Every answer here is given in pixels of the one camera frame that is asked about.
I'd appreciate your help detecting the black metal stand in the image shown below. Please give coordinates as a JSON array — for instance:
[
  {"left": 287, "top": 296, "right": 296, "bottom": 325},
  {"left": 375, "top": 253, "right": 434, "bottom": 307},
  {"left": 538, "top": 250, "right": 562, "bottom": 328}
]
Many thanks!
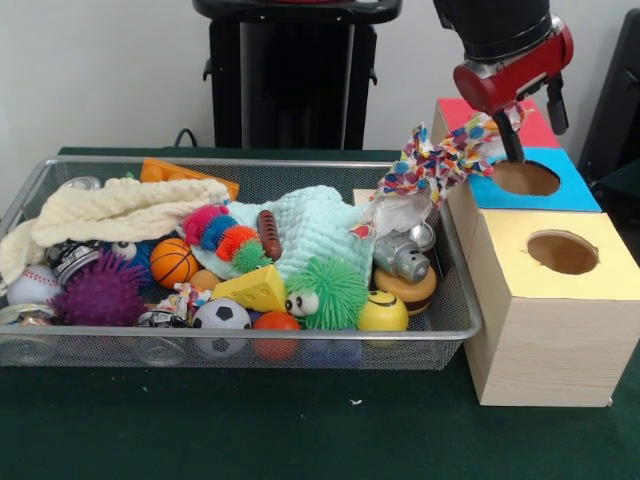
[{"left": 577, "top": 7, "right": 640, "bottom": 201}]

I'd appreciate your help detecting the cream waffle cloth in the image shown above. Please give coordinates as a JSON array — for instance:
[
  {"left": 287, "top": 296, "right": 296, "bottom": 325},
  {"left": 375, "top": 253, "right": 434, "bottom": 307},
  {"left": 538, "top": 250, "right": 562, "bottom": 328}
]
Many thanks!
[{"left": 0, "top": 177, "right": 231, "bottom": 296}]

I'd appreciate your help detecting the purple spiky ball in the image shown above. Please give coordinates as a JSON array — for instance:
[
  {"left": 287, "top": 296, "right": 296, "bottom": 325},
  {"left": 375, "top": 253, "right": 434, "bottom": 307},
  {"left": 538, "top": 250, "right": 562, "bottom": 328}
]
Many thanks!
[{"left": 52, "top": 251, "right": 151, "bottom": 327}]

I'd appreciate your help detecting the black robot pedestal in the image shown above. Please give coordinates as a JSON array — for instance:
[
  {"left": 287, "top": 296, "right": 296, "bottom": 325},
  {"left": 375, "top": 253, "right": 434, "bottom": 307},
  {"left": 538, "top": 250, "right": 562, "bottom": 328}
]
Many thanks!
[{"left": 192, "top": 0, "right": 404, "bottom": 150}]

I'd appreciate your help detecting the dark green table cloth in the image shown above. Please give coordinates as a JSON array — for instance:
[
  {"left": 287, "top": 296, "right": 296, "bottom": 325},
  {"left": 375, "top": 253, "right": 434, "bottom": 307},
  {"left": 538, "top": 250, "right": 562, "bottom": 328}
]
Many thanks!
[{"left": 0, "top": 145, "right": 640, "bottom": 480}]

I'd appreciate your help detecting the rainbow spiky caterpillar toy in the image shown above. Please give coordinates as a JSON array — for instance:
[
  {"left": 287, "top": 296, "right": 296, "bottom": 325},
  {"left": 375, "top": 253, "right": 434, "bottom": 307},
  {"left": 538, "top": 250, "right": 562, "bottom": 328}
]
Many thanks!
[{"left": 180, "top": 203, "right": 275, "bottom": 274}]

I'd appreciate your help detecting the metal mesh bin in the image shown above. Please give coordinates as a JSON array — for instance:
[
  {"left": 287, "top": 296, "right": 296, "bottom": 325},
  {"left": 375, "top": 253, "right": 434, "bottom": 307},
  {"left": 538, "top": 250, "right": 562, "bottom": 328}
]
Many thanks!
[{"left": 0, "top": 155, "right": 484, "bottom": 372}]

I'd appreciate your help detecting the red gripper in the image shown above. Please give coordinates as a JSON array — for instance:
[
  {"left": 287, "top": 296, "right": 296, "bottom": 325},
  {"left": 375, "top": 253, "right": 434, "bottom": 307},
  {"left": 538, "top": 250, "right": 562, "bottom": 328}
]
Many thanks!
[{"left": 453, "top": 17, "right": 575, "bottom": 164}]

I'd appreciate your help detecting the colourful polka dot cloth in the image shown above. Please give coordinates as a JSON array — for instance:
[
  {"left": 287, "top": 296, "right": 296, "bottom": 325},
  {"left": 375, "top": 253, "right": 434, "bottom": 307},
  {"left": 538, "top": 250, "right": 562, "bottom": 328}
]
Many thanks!
[{"left": 349, "top": 102, "right": 536, "bottom": 239}]

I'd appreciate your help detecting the small orange basketball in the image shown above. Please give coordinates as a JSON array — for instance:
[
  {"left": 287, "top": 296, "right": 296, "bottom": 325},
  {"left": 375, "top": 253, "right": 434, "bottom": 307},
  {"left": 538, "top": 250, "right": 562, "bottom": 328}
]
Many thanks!
[{"left": 149, "top": 237, "right": 200, "bottom": 290}]

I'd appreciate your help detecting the silver toy camera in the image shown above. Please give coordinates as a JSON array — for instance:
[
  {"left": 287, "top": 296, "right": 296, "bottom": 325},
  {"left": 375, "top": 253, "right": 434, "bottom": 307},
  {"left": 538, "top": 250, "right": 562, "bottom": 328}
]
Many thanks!
[{"left": 372, "top": 222, "right": 436, "bottom": 282}]

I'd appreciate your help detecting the yellow cheese wedge toy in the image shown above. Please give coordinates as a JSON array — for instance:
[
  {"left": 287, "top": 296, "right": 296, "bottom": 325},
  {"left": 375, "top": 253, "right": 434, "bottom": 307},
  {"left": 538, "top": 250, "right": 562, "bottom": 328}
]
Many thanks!
[{"left": 212, "top": 264, "right": 287, "bottom": 315}]

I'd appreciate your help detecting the wooden box with three holes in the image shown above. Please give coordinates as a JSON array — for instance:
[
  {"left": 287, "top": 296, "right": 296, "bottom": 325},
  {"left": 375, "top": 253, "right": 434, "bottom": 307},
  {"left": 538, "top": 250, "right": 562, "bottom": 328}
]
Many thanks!
[{"left": 427, "top": 97, "right": 640, "bottom": 409}]

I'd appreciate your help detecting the green spiky toy with eyes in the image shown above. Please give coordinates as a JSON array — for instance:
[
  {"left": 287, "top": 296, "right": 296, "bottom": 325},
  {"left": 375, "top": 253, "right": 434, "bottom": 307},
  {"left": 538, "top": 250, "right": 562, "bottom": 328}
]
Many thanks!
[{"left": 284, "top": 256, "right": 370, "bottom": 331}]

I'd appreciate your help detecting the mint green waffle cloth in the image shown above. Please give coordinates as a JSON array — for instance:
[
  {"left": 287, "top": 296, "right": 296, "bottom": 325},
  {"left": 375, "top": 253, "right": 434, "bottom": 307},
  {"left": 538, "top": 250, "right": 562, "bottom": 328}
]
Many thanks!
[{"left": 192, "top": 185, "right": 376, "bottom": 281}]

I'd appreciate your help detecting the black and white soccer ball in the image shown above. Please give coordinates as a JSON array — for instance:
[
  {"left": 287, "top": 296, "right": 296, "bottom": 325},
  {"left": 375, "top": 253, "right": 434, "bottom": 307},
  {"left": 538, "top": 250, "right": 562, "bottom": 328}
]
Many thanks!
[{"left": 192, "top": 297, "right": 253, "bottom": 359}]

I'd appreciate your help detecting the yellow smiley ball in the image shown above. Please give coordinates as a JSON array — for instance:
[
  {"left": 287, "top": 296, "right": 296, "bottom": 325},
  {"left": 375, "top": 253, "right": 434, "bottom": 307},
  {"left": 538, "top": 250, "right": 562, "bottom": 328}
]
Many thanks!
[{"left": 357, "top": 289, "right": 410, "bottom": 332}]

